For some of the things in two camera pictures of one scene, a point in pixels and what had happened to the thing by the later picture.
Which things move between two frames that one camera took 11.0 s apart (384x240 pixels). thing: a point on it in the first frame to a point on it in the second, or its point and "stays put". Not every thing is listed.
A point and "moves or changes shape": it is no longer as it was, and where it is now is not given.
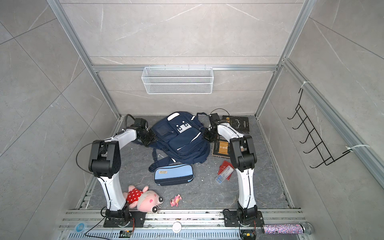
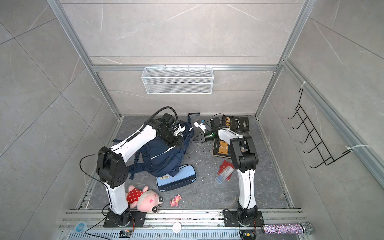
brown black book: [221, 148] stays put
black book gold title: [240, 123] stays put
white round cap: [176, 227] stays put
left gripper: [153, 139] to [177, 142]
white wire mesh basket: [176, 80] stays put
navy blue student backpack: [178, 139] moves or changes shape
